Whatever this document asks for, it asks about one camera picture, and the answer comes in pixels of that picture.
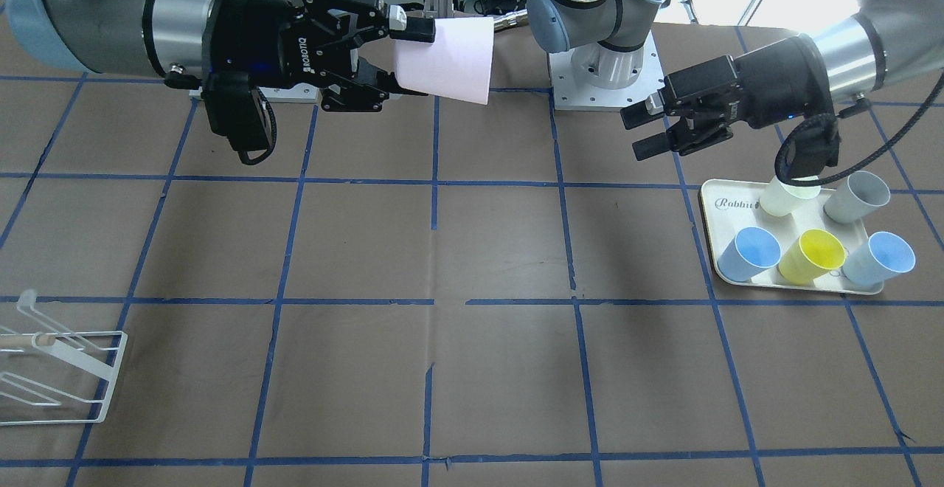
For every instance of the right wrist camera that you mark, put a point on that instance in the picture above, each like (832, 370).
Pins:
(236, 118)

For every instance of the grey plastic cup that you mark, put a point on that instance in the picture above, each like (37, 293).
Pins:
(862, 193)

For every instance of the blue cup near logo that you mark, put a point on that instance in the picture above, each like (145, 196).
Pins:
(752, 251)

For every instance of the pink plastic cup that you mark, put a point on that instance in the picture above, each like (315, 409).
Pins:
(456, 65)

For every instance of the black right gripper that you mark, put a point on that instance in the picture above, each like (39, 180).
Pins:
(247, 35)

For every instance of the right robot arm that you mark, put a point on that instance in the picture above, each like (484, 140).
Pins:
(159, 38)

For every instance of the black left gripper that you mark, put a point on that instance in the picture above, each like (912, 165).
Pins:
(780, 77)

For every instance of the blue cup tray end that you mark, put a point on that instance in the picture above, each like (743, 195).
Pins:
(882, 257)

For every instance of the white wire cup rack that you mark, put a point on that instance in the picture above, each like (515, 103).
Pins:
(52, 374)

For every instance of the yellow plastic cup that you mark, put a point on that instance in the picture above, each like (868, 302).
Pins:
(813, 254)

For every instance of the white Rabbit tray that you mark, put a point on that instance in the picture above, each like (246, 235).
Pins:
(729, 206)

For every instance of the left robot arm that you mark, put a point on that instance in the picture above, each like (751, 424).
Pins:
(885, 42)

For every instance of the cream plastic cup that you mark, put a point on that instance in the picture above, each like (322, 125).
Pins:
(780, 199)

